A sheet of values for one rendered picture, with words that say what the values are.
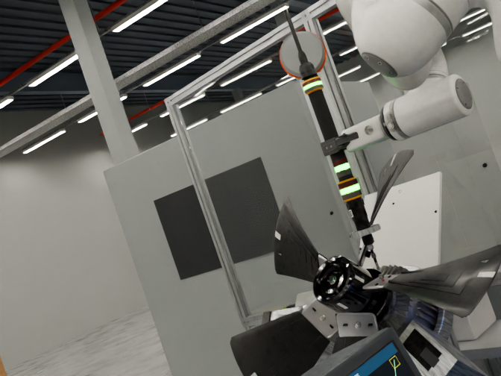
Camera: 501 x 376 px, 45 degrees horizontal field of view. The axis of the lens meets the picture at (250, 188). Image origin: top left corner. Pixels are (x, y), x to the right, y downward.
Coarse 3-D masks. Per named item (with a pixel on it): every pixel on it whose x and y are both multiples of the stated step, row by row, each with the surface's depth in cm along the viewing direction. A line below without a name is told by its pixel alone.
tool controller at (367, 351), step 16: (368, 336) 69; (384, 336) 66; (336, 352) 73; (352, 352) 63; (368, 352) 63; (384, 352) 64; (400, 352) 66; (320, 368) 66; (336, 368) 60; (352, 368) 61; (368, 368) 62; (384, 368) 63; (400, 368) 65; (416, 368) 66
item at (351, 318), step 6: (336, 318) 137; (342, 318) 137; (348, 318) 137; (354, 318) 137; (360, 318) 137; (366, 318) 137; (372, 318) 137; (342, 324) 136; (348, 324) 136; (354, 324) 136; (366, 324) 136; (342, 330) 135; (348, 330) 135; (354, 330) 135; (360, 330) 135; (366, 330) 135; (372, 330) 135; (378, 330) 135
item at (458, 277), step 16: (480, 256) 126; (496, 256) 122; (416, 272) 132; (432, 272) 128; (448, 272) 125; (464, 272) 122; (496, 272) 117; (384, 288) 130; (400, 288) 126; (416, 288) 124; (432, 288) 121; (448, 288) 119; (464, 288) 117; (480, 288) 115; (432, 304) 118; (448, 304) 115; (464, 304) 114
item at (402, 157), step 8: (400, 152) 146; (408, 152) 141; (400, 160) 143; (408, 160) 139; (384, 168) 157; (392, 168) 146; (400, 168) 140; (384, 176) 153; (392, 176) 143; (384, 184) 146; (392, 184) 139; (384, 192) 142; (376, 200) 147; (376, 208) 142
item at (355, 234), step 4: (364, 204) 138; (376, 224) 137; (368, 228) 133; (372, 228) 133; (376, 228) 134; (380, 228) 135; (352, 232) 138; (356, 232) 134; (360, 232) 133; (364, 232) 133; (368, 232) 133; (372, 232) 133; (352, 236) 135; (356, 236) 134; (360, 236) 134
